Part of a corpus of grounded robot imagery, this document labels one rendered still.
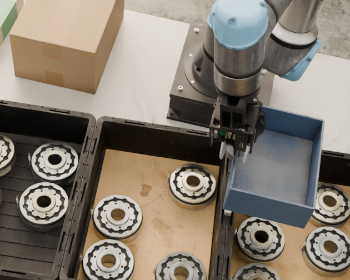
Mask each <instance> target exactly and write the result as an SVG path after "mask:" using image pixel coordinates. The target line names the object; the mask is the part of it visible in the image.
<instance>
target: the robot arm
mask: <svg viewBox="0 0 350 280"><path fill-rule="evenodd" d="M323 3H324V0H216V1H215V2H214V4H213V5H212V8H211V11H210V14H209V15H208V18H207V28H206V33H205V37H204V42H203V44H202V46H201V47H200V48H199V50H198V51H197V52H196V54H195V55H194V58H193V62H192V73H193V75H194V77H195V79H196V80H197V81H198V83H199V84H201V85H202V86H203V87H205V88H206V89H208V90H211V91H214V92H217V93H218V95H219V96H218V98H217V103H215V104H214V106H213V114H212V120H211V123H210V126H209V146H210V147H211V146H212V143H213V139H214V130H215V129H217V136H216V141H220V142H222V144H221V150H220V154H219V157H220V159H222V158H223V156H224V154H225V152H226V150H227V151H228V152H229V153H230V154H231V155H232V156H235V152H236V151H239V153H238V157H243V156H244V158H243V163H245V161H246V158H247V154H248V152H249V153H252V149H253V146H254V145H255V143H256V140H257V137H258V136H259V135H260V134H262V133H263V132H264V129H265V125H266V117H265V115H266V112H265V111H262V110H261V109H262V106H263V103H262V102H260V101H259V100H258V97H257V96H258V94H259V92H260V90H261V83H262V75H266V74H267V71H269V72H271V73H273V74H276V75H278V76H279V77H280V78H285V79H287V80H289V81H292V82H295V81H298V80H299V79H300V78H301V77H302V75H303V74H304V72H305V70H306V69H307V67H308V66H309V64H310V62H311V60H312V59H313V57H314V56H315V54H316V53H317V51H318V49H319V47H320V46H321V44H322V41H321V40H320V39H319V38H318V37H317V36H318V27H317V25H316V20H317V18H318V15H319V13H320V11H321V8H322V6H323Z"/></svg>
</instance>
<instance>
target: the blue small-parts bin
mask: <svg viewBox="0 0 350 280"><path fill-rule="evenodd" d="M261 110H262V111H265V112H266V115H265V117H266V125H265V129H264V132H263V133H262V134H260V135H259V136H258V137H257V140H256V143H255V145H254V146H253V149H252V153H249V152H248V154H247V158H246V161H245V163H243V158H244V156H243V157H238V153H239V151H236V152H235V156H233V159H232V164H231V170H230V173H229V179H228V184H227V189H226V195H225V198H224V203H223V209H225V210H228V211H232V212H237V213H241V214H246V215H249V216H253V217H257V218H261V219H266V220H269V221H274V222H278V223H282V224H286V225H289V226H294V227H298V228H303V229H304V228H305V227H306V225H307V223H308V221H309V219H310V218H311V216H312V214H313V212H314V210H315V208H316V199H317V189H318V179H319V169H320V162H321V153H322V142H323V132H324V122H325V120H323V119H319V118H315V117H310V116H306V115H303V114H299V113H294V112H290V111H285V110H282V109H278V108H273V107H269V106H264V105H263V106H262V109H261Z"/></svg>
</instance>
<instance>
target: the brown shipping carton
mask: <svg viewBox="0 0 350 280"><path fill-rule="evenodd" d="M123 18H124V0H26V2H25V4H24V6H23V7H22V9H21V11H20V13H19V15H18V17H17V19H16V21H15V23H14V25H13V27H12V29H11V31H10V33H9V38H10V43H11V51H12V59H13V66H14V75H15V77H19V78H24V79H29V80H32V81H37V82H42V83H46V84H51V85H54V86H59V87H64V88H68V89H73V90H77V91H81V92H86V93H90V94H95V93H96V91H97V88H98V85H99V83H100V80H101V77H102V74H103V72H104V69H105V67H106V64H107V61H108V59H109V55H110V53H111V50H112V48H113V45H114V42H115V40H116V37H117V34H118V32H119V29H120V26H121V24H122V21H123Z"/></svg>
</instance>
